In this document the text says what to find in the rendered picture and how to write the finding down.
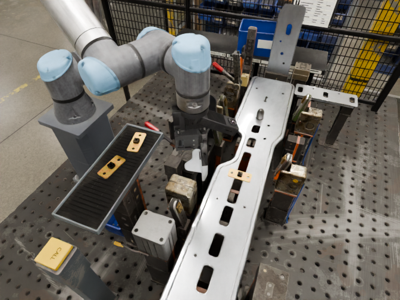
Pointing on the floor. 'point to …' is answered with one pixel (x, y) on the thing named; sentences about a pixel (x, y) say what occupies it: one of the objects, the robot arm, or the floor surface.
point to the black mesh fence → (273, 21)
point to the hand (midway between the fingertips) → (202, 159)
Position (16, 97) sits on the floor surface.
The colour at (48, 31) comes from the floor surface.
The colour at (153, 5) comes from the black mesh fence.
